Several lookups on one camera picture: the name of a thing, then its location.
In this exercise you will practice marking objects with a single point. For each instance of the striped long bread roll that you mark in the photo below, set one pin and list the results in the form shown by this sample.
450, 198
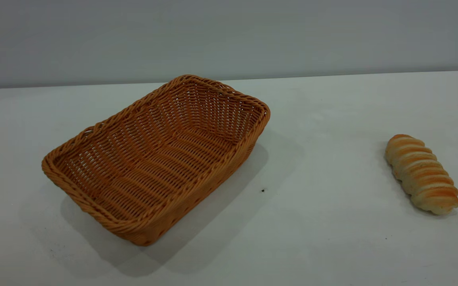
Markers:
422, 172

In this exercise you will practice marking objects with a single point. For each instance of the orange woven wicker basket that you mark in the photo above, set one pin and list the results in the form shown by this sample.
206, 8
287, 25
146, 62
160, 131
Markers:
161, 159

